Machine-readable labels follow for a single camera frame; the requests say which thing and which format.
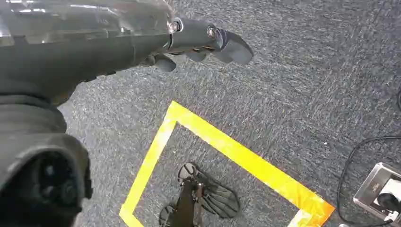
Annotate black floor cable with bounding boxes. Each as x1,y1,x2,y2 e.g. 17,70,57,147
336,136,401,227

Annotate yellow floor tape frame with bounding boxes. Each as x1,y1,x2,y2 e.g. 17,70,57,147
119,100,336,227

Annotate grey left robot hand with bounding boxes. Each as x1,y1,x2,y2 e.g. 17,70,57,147
0,0,255,227

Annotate steel floor socket with plug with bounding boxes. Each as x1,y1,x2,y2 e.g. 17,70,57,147
353,162,401,223

